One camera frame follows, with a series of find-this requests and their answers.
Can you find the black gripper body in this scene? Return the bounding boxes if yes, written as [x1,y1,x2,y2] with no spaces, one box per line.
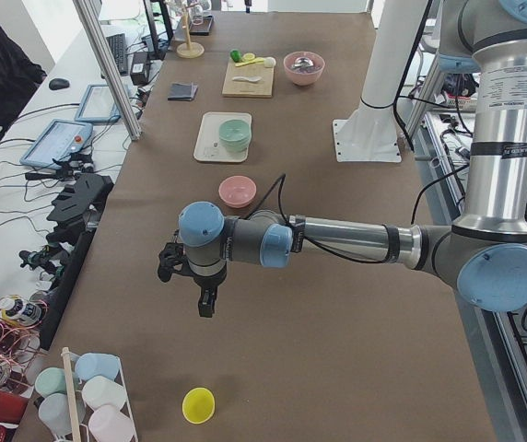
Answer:
[193,267,227,295]

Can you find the small pink bowl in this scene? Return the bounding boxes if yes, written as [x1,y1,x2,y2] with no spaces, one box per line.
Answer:
[218,175,257,208]

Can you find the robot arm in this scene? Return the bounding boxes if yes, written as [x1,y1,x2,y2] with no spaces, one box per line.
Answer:
[158,1,527,317]

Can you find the large pink bowl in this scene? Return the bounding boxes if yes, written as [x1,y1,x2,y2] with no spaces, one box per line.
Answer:
[283,51,325,86]

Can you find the blue plastic cup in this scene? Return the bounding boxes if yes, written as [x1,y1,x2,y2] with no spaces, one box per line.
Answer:
[75,353,120,381]

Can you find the white plastic cup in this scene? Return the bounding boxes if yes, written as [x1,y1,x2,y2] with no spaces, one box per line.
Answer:
[81,376,127,410]

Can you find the cream rabbit tray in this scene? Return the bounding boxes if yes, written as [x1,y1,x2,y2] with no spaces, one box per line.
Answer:
[193,111,252,163]

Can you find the black tool holder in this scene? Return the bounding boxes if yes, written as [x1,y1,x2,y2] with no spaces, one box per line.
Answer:
[40,173,114,351]

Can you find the stacked green bowls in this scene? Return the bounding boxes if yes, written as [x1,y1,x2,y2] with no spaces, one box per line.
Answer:
[218,119,252,152]

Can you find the pink plastic cup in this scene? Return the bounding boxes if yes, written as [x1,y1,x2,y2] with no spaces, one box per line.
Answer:
[88,404,135,442]

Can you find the green plastic cup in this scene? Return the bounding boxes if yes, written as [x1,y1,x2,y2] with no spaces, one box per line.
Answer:
[34,367,67,398]

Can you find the grey plastic cup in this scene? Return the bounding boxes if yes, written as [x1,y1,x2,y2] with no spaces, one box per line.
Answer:
[38,393,72,436]

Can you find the grey folded cloth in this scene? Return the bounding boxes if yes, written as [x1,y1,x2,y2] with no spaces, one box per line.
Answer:
[168,83,198,101]

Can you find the wooden cutting board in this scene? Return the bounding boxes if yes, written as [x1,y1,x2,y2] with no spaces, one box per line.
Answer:
[222,61,275,99]

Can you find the near blue teach pendant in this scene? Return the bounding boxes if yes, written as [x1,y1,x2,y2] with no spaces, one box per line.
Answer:
[19,119,93,169]

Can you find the blue teach pendant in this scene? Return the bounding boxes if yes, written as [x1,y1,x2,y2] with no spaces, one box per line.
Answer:
[74,84,121,124]
[19,119,93,169]

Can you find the far blue teach pendant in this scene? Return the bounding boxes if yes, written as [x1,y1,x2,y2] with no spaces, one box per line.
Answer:
[74,84,121,124]

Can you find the white toy bun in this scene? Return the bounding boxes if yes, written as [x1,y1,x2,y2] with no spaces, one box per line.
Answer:
[263,57,276,68]

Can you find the green toy lime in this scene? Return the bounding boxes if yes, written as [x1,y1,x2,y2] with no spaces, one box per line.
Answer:
[229,50,242,63]

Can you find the lemon slice pair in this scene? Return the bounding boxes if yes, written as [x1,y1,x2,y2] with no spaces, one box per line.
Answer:
[242,52,255,62]

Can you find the wooden mug tree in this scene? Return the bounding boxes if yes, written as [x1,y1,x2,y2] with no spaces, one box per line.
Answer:
[165,1,205,59]

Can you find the metal ice scoop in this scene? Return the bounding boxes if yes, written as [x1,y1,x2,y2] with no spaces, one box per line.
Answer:
[290,56,319,74]

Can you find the black computer mouse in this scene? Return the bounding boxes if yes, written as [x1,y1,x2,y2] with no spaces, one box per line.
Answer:
[48,77,70,91]

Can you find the black keyboard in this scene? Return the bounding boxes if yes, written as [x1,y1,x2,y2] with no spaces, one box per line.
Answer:
[106,33,128,76]

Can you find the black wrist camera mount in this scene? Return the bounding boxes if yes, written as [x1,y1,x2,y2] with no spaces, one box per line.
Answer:
[157,242,193,283]

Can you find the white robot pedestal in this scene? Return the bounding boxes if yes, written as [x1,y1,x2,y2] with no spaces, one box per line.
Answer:
[333,0,430,163]

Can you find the aluminium frame post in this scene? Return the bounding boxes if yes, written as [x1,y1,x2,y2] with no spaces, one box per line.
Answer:
[72,0,142,141]

